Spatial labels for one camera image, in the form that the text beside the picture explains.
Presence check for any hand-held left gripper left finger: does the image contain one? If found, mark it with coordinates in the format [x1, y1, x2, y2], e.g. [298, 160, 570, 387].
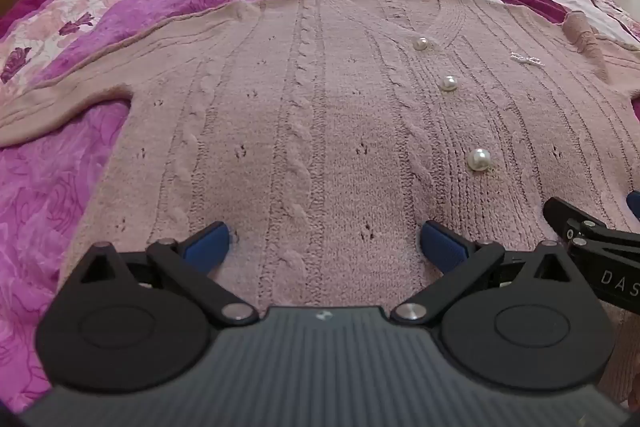
[80, 221, 260, 327]

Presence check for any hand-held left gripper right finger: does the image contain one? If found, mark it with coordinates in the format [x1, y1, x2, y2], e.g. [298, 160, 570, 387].
[390, 221, 575, 327]

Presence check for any pink knit cardigan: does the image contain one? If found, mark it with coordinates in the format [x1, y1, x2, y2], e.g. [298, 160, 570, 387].
[0, 0, 640, 408]

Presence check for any purple floral blanket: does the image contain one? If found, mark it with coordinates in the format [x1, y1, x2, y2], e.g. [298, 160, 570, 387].
[0, 0, 341, 418]

